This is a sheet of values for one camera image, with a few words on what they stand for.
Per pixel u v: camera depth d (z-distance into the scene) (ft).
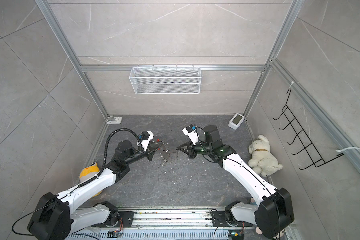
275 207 1.25
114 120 3.75
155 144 2.34
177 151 2.44
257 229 2.21
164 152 2.49
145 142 2.09
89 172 2.68
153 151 2.19
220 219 2.40
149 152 2.18
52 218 1.29
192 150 2.09
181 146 2.32
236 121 3.64
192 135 2.15
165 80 3.30
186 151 2.26
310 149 2.12
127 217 2.40
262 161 2.74
